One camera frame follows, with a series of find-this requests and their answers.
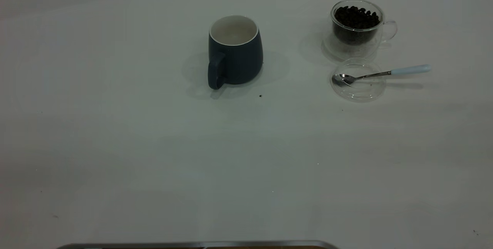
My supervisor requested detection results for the metal spoon pale blue handle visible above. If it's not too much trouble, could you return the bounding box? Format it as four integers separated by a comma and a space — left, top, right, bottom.
332, 64, 431, 87

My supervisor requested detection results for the clear round glass lid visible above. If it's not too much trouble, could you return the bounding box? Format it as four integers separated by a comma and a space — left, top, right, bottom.
330, 58, 387, 102

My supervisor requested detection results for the dark grey ceramic mug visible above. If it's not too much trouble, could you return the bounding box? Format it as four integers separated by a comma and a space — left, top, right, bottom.
208, 15, 264, 90

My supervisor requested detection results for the clear double-wall glass cup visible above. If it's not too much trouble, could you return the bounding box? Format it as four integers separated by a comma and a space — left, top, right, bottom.
323, 0, 397, 62

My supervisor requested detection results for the pile of coffee beans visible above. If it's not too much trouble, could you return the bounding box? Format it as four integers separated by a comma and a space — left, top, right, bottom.
334, 5, 381, 45

